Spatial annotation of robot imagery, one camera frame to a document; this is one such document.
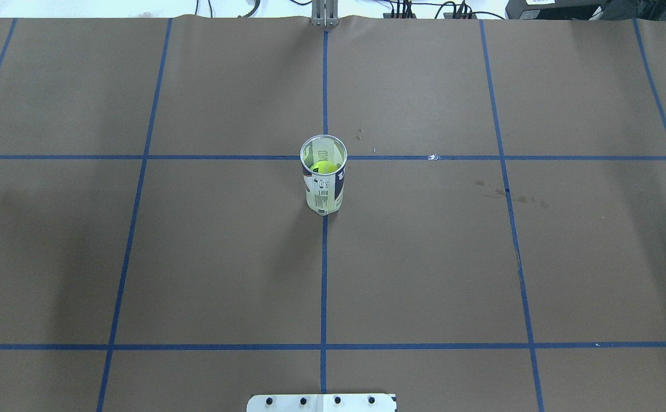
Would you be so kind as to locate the clear tennis ball can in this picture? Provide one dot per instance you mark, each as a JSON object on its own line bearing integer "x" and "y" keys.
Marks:
{"x": 323, "y": 193}

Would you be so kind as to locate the yellow tennis ball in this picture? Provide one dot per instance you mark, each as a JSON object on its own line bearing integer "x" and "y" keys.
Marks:
{"x": 324, "y": 167}

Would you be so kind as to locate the white camera stand post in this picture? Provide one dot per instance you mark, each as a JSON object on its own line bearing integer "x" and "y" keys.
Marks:
{"x": 323, "y": 402}

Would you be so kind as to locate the aluminium frame post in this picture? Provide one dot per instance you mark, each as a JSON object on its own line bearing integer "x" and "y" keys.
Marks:
{"x": 324, "y": 13}

